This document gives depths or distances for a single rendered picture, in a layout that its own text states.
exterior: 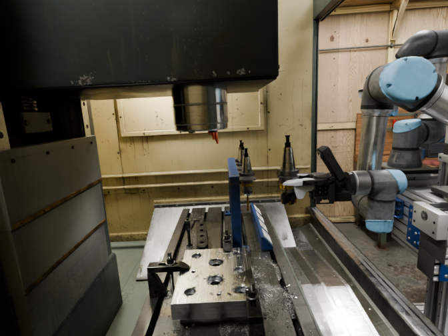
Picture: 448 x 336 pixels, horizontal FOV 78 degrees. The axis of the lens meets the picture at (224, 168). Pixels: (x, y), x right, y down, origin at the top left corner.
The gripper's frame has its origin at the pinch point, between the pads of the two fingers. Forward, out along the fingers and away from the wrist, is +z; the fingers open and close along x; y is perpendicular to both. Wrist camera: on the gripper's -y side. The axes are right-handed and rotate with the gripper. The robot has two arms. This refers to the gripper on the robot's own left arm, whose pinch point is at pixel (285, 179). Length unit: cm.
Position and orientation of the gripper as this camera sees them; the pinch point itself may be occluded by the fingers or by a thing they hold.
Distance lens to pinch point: 85.3
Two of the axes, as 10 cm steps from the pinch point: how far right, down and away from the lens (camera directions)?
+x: 0.0, -1.9, 9.8
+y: 0.4, 9.8, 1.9
